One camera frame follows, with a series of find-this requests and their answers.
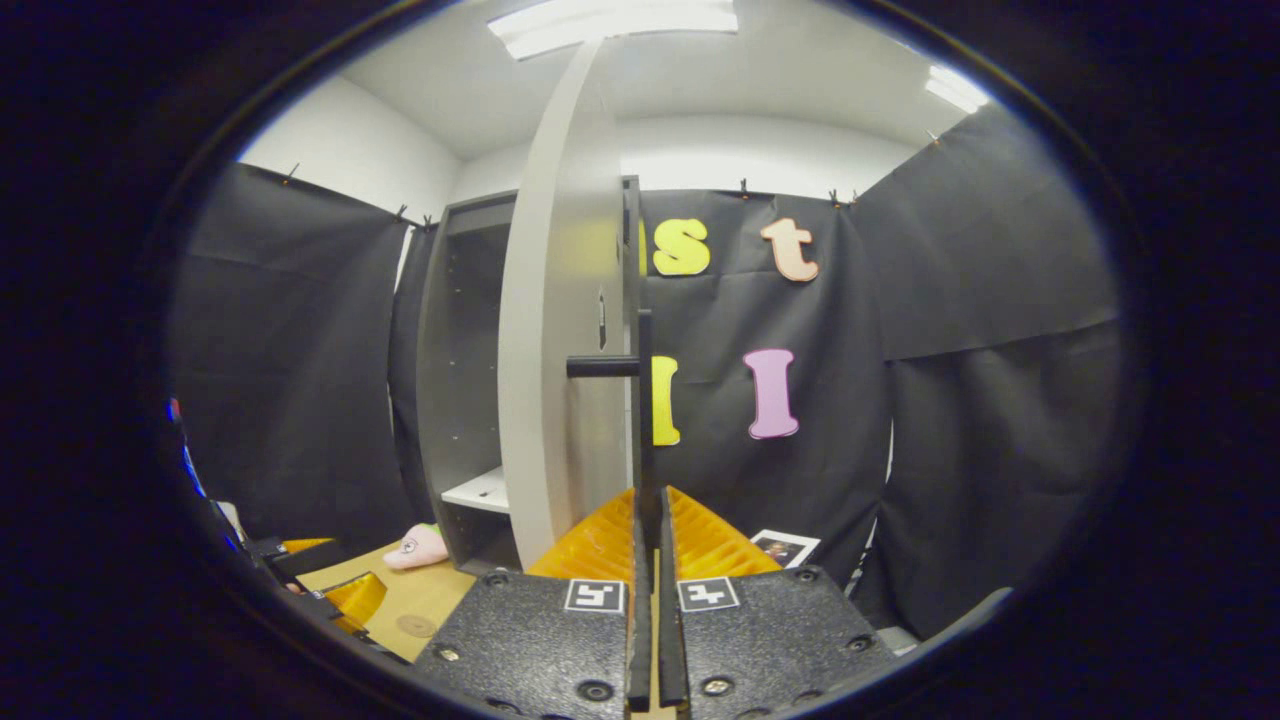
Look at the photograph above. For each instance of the small ceiling light panel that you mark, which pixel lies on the small ceiling light panel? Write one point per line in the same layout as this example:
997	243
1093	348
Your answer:
955	90

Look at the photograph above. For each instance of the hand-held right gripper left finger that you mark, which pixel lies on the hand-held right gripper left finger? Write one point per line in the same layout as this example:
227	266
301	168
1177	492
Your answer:
640	640

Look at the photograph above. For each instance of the pink plush toy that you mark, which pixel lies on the pink plush toy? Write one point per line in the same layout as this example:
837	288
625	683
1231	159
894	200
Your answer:
418	548

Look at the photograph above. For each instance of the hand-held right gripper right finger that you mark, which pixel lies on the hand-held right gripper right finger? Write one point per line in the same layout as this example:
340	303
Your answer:
670	640

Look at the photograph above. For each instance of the beige cabinet door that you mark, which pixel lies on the beige cabinet door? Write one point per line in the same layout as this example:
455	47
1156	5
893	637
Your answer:
560	300

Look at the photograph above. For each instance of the white portrait cover book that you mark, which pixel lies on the white portrait cover book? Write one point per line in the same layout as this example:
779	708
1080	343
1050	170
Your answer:
783	548

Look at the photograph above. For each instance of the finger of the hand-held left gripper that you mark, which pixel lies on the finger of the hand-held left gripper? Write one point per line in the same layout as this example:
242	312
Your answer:
355	600
300	560

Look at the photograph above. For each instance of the white cabinet shelf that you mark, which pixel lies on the white cabinet shelf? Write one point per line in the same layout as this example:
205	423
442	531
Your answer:
480	492

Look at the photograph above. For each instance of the black backdrop cloth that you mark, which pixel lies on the black backdrop cloth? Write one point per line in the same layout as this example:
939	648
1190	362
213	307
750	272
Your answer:
950	400

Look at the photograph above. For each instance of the large ceiling light panel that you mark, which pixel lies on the large ceiling light panel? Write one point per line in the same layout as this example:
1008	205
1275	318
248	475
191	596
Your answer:
610	25

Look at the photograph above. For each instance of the dark grey cabinet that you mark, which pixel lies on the dark grey cabinet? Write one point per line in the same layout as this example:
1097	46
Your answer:
460	350

